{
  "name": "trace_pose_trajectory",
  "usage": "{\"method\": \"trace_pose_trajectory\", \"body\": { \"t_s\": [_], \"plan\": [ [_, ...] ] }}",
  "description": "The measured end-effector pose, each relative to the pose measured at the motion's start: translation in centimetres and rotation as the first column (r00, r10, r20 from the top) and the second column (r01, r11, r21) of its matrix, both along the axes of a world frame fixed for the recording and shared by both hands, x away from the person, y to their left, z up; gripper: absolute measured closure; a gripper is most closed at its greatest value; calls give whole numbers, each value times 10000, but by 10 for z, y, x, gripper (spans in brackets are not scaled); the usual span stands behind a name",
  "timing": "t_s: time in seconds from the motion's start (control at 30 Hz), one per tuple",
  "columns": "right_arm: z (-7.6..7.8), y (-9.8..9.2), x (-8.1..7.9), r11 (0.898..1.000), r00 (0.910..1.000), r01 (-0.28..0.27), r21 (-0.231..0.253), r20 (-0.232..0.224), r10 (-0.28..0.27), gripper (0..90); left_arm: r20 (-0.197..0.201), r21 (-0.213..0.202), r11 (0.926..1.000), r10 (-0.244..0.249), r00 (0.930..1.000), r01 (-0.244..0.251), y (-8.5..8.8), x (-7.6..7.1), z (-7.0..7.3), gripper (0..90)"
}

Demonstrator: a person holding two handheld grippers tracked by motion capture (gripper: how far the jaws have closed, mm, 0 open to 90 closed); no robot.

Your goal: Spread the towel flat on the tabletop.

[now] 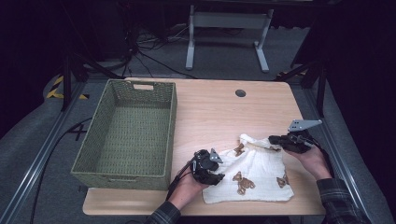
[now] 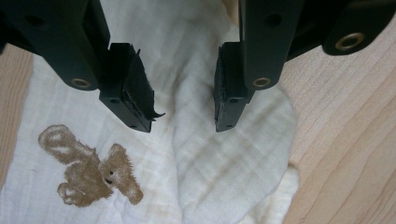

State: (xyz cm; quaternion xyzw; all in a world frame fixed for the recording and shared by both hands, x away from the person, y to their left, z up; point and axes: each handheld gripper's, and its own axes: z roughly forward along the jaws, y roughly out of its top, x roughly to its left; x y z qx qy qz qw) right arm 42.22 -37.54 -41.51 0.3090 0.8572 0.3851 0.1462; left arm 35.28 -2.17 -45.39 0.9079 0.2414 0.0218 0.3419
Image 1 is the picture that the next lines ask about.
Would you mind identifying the person's left hand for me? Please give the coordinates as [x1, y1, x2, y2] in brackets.
[167, 169, 210, 210]

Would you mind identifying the bundle of black cables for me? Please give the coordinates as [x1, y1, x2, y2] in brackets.
[122, 22, 198, 79]

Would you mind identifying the white metal table frame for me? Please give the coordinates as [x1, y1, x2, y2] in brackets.
[185, 4, 275, 75]

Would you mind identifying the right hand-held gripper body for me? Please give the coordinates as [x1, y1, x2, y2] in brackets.
[284, 119, 323, 154]

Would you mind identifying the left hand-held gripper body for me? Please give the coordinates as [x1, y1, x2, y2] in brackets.
[190, 147, 224, 186]

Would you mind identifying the right hand-held gripper cable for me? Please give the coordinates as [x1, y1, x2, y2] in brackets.
[310, 138, 336, 179]

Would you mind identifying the person's right hand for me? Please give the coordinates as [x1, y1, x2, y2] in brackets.
[284, 145, 332, 182]

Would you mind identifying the hand-held gripper cable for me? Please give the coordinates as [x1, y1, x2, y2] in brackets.
[310, 138, 336, 179]
[165, 160, 196, 201]

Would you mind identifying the green woven basket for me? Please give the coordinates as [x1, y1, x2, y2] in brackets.
[70, 78, 178, 191]

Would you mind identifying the white bear print cloth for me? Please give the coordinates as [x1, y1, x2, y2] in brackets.
[202, 133, 295, 205]

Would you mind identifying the black floor cable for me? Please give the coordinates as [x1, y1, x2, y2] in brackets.
[29, 116, 93, 224]

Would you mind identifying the left hand-held gripper cable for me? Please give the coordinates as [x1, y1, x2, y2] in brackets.
[165, 160, 196, 201]

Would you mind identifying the yellow black floor tape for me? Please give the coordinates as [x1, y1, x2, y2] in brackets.
[45, 75, 90, 101]

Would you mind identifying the black metal stand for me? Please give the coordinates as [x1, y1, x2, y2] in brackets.
[273, 58, 329, 119]

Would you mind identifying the black tripod stand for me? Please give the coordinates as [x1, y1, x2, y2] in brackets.
[60, 51, 126, 113]

